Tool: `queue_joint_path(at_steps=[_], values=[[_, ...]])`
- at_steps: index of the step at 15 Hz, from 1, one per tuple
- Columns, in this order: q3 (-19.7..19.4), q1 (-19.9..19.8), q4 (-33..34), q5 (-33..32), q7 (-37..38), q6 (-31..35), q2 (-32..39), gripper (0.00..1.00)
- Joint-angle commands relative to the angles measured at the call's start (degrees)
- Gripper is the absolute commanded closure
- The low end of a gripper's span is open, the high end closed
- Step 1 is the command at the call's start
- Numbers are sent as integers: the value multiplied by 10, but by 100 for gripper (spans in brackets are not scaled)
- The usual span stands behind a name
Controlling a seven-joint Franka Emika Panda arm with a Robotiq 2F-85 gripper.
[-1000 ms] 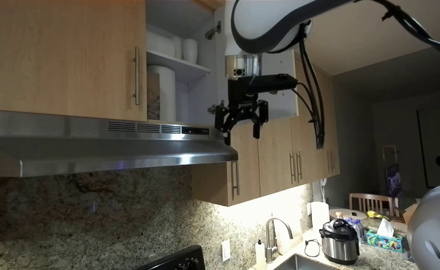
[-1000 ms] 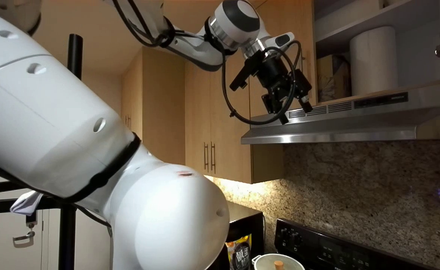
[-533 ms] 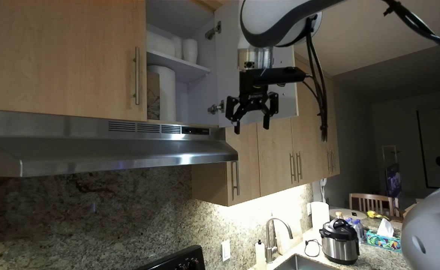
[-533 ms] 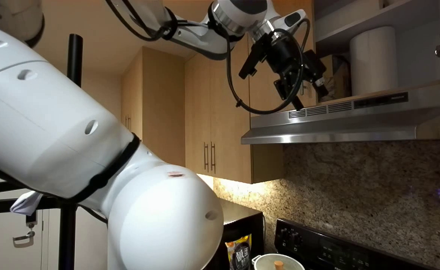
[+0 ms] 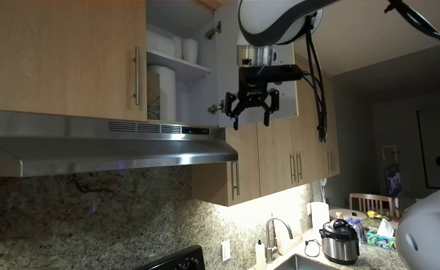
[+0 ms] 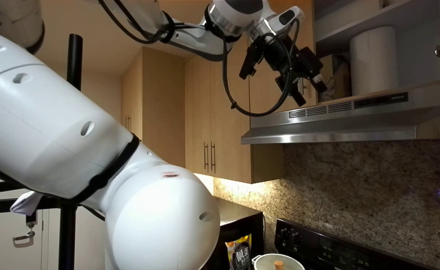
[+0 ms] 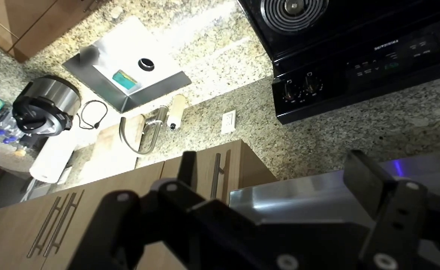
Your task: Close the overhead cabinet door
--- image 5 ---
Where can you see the white paper towel roll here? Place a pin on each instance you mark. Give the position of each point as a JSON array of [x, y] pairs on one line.
[[321, 215], [169, 95]]

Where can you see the tall wooden cabinet door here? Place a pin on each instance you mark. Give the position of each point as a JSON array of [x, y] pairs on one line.
[[310, 155], [274, 155], [247, 159]]

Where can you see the wooden chair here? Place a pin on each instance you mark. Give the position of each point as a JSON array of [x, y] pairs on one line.
[[372, 195]]

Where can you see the chrome kitchen faucet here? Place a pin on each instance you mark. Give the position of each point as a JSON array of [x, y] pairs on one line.
[[270, 240]]

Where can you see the white wall outlet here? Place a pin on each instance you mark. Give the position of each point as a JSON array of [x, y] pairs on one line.
[[226, 249]]

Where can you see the stainless steel range hood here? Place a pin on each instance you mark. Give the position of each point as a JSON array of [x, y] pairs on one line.
[[105, 150]]

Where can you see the green tissue box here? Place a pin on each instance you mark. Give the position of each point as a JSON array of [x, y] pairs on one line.
[[379, 240]]

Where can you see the black kitchen stove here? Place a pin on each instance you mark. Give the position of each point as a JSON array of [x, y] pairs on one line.
[[180, 260]]

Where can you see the overhead cabinet body with shelf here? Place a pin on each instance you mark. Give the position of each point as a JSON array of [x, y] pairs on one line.
[[195, 90]]

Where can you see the steel kitchen sink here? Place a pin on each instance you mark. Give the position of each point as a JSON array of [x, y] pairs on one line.
[[300, 264]]

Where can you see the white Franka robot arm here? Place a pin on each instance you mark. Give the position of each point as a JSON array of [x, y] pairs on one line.
[[280, 15]]

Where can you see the steel electric pressure cooker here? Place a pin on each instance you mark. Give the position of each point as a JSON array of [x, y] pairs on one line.
[[340, 248]]

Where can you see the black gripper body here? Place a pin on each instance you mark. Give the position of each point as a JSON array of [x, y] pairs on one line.
[[253, 90]]

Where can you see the white soap bottle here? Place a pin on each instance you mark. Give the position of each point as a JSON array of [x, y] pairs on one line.
[[261, 255]]

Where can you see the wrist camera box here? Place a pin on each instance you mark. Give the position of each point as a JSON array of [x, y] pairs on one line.
[[289, 74]]

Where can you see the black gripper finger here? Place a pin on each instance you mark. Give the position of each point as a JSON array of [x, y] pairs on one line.
[[234, 105], [274, 99]]

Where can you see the metal cabinet door hinge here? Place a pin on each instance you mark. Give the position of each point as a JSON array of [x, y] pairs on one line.
[[214, 30]]

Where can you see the wooden overhead cabinet door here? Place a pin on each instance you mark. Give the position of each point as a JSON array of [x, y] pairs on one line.
[[228, 65], [60, 54]]

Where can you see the white cup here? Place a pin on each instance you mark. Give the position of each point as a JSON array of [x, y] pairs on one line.
[[190, 51], [178, 47]]

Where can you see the purple hanging bag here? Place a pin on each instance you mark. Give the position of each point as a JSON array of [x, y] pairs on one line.
[[393, 180]]

